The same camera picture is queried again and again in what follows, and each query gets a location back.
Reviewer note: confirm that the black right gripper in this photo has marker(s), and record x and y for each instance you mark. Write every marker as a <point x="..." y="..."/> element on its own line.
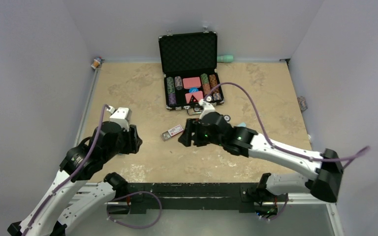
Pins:
<point x="193" y="125"/>

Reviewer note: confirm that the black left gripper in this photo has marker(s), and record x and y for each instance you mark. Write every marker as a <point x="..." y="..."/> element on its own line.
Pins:
<point x="134" y="141"/>

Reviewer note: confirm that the red white staple box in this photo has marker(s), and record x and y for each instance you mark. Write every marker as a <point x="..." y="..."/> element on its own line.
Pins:
<point x="172" y="132"/>

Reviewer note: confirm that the small orange bottle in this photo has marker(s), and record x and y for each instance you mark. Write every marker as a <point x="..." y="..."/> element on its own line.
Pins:
<point x="96" y="62"/>

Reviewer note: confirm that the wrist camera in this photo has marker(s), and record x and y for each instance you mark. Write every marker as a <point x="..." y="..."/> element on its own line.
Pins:
<point x="121" y="116"/>
<point x="207" y="108"/>

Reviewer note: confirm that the patterned object at right wall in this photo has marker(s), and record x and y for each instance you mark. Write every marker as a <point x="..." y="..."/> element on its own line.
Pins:
<point x="302" y="103"/>

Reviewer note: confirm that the mint green bottle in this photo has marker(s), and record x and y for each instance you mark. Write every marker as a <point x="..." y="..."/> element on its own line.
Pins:
<point x="225" y="59"/>

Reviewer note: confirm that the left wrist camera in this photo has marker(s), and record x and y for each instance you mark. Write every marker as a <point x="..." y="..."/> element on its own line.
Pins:
<point x="121" y="116"/>

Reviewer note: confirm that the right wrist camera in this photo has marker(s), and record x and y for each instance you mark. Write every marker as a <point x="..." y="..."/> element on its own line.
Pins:
<point x="207" y="108"/>

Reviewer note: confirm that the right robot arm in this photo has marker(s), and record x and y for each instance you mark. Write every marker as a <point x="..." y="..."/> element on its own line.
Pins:
<point x="319" y="174"/>

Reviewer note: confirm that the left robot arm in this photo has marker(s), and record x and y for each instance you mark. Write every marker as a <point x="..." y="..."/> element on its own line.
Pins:
<point x="52" y="216"/>

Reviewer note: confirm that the black poker chip case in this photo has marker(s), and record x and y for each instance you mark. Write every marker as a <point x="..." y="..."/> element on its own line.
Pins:
<point x="189" y="61"/>

